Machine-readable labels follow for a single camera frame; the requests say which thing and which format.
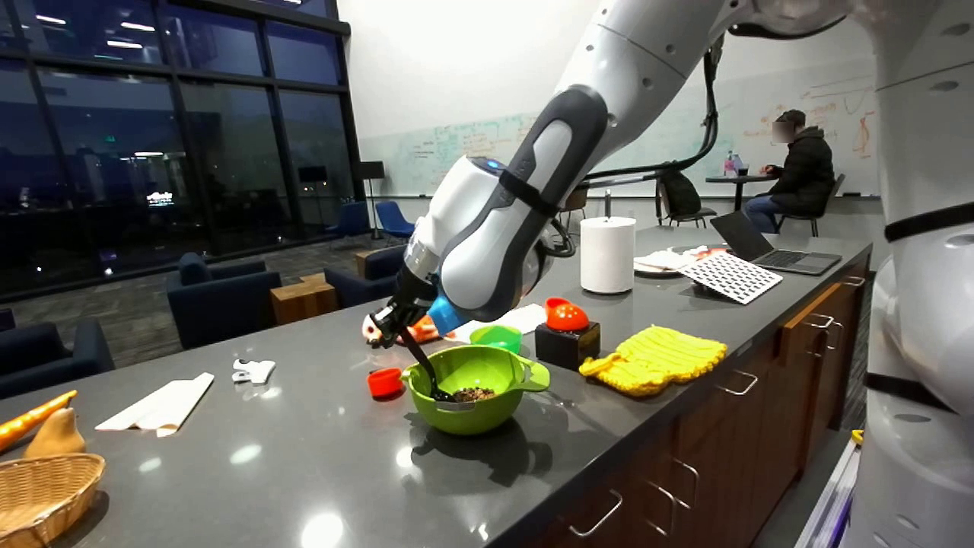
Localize dark glass window wall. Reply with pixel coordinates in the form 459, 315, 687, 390
0, 0, 367, 301

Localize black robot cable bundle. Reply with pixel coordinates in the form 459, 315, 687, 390
585, 41, 726, 186

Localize bright blue chair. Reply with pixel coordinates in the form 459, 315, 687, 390
376, 197, 419, 240

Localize brown wooden counter cabinet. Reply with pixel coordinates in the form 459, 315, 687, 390
483, 240, 878, 548

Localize folded white paper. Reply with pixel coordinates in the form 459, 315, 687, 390
92, 367, 219, 437

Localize brown food bits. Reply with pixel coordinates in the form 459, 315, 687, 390
440, 380, 500, 404

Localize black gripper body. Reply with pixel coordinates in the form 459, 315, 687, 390
382, 266, 441, 330

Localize red orange ball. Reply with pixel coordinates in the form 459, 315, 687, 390
545, 298, 593, 335

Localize blue toy object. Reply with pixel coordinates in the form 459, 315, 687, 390
425, 293, 471, 335

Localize dark grey laptop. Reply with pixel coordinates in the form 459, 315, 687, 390
707, 208, 844, 279

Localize crumpled white wrapper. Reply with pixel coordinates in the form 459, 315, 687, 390
228, 356, 277, 386

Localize small red plastic cup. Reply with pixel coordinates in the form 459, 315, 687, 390
367, 364, 408, 403

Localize tan toy gourd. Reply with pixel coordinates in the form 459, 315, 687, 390
23, 404, 92, 462

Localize yellow knitted cloth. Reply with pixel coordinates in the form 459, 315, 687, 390
575, 323, 730, 398

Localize dark wooden block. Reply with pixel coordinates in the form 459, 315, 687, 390
534, 320, 603, 372

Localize green mixing bowl with spout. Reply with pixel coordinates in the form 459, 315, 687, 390
404, 343, 553, 437

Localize dark blue couch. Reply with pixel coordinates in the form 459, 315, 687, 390
0, 307, 115, 403
325, 240, 408, 307

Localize dark blue armchair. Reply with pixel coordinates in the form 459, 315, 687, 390
164, 253, 282, 349

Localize black monitor on stand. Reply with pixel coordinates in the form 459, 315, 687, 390
360, 157, 390, 238

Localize black backpack on chair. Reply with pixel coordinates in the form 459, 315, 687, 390
656, 157, 718, 229

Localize seated person in black jacket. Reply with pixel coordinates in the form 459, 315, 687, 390
742, 107, 836, 238

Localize large white paper sheet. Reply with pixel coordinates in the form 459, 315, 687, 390
450, 301, 548, 343

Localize dark study table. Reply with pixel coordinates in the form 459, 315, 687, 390
707, 172, 778, 212

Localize white paper towel roll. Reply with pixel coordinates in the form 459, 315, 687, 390
579, 212, 639, 298

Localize white keyboard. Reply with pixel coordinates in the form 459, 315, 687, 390
680, 250, 786, 307

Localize small green plastic bowl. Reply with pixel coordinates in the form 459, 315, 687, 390
467, 323, 527, 359

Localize wicker basket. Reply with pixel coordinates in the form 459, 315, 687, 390
0, 451, 106, 548

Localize white plate stack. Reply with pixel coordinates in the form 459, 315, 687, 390
633, 244, 708, 279

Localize wooden cube side table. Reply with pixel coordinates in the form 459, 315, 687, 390
267, 271, 340, 325

